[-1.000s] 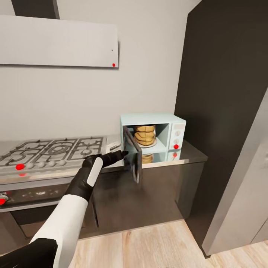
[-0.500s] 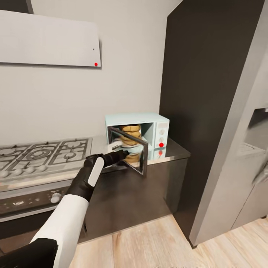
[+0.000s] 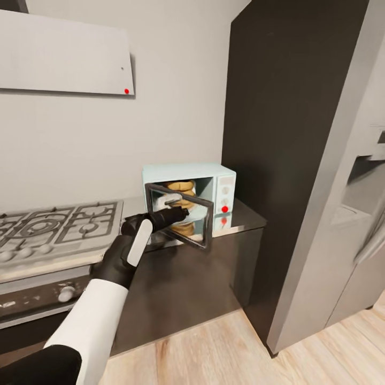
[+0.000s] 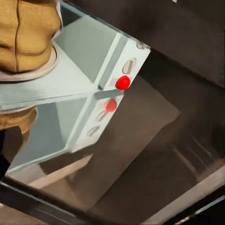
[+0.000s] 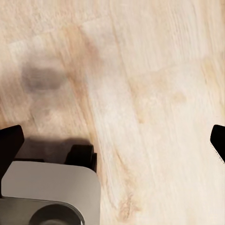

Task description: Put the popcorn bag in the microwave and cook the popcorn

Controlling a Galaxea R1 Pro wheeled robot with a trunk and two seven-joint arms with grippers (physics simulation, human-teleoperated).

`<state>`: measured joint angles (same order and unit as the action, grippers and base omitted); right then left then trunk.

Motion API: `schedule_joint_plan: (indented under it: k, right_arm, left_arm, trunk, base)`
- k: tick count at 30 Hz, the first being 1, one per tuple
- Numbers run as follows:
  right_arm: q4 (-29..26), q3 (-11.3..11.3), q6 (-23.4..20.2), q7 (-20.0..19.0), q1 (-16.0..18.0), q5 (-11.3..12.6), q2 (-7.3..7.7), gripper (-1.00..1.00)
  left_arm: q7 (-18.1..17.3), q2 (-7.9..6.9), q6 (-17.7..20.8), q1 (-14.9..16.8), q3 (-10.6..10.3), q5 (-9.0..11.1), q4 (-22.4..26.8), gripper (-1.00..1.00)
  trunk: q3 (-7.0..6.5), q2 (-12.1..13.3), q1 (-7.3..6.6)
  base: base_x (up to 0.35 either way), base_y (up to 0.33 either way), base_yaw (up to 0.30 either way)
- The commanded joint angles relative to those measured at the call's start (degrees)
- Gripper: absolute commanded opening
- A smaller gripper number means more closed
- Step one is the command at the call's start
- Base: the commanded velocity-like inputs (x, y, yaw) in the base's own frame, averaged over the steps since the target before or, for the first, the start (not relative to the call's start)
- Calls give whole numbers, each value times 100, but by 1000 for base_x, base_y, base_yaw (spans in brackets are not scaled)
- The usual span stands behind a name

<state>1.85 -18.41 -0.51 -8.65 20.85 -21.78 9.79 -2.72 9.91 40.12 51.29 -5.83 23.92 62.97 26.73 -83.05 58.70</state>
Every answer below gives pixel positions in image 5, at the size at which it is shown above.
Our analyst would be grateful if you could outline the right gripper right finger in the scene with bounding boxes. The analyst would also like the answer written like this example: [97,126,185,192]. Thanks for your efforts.
[210,124,225,161]

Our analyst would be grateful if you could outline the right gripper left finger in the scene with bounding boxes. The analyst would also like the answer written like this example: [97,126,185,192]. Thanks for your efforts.
[0,125,24,180]

